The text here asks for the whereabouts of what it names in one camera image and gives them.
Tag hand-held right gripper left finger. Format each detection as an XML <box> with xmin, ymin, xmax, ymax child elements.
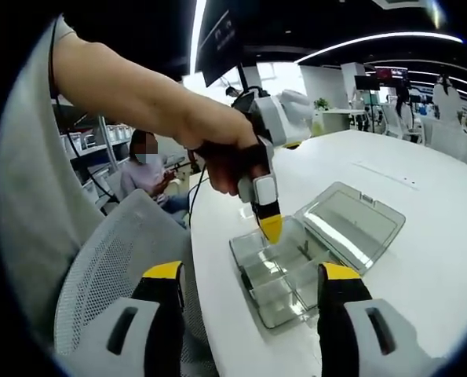
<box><xmin>55</xmin><ymin>261</ymin><xmax>188</xmax><ymax>377</ymax></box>

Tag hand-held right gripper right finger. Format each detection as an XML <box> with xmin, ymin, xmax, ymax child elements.
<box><xmin>316</xmin><ymin>262</ymin><xmax>447</xmax><ymax>377</ymax></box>

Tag transparent grey guide fixture box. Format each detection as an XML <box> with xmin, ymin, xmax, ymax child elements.
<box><xmin>228</xmin><ymin>181</ymin><xmax>407</xmax><ymax>330</ymax></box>

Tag person's left hand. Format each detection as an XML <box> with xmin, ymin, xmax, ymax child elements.
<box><xmin>180</xmin><ymin>112</ymin><xmax>268</xmax><ymax>197</ymax></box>

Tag white mesh office chair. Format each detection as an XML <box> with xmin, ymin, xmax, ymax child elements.
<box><xmin>54</xmin><ymin>188</ymin><xmax>219</xmax><ymax>377</ymax></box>

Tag hanging dark sign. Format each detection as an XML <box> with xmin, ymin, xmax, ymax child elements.
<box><xmin>196</xmin><ymin>0</ymin><xmax>246</xmax><ymax>88</ymax></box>

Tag red screen monitor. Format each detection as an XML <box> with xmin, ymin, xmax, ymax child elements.
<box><xmin>374</xmin><ymin>66</ymin><xmax>410</xmax><ymax>82</ymax></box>

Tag storage shelf with bins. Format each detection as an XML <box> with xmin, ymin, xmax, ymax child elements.
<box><xmin>56</xmin><ymin>117</ymin><xmax>136</xmax><ymax>205</ymax></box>

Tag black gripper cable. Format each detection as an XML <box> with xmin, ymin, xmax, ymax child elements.
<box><xmin>186</xmin><ymin>163</ymin><xmax>211</xmax><ymax>229</ymax></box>

